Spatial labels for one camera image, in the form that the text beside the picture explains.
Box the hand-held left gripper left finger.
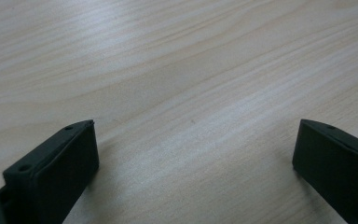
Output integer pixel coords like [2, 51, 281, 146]
[2, 119, 100, 224]

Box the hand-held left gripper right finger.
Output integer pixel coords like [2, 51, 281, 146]
[292, 119, 358, 224]

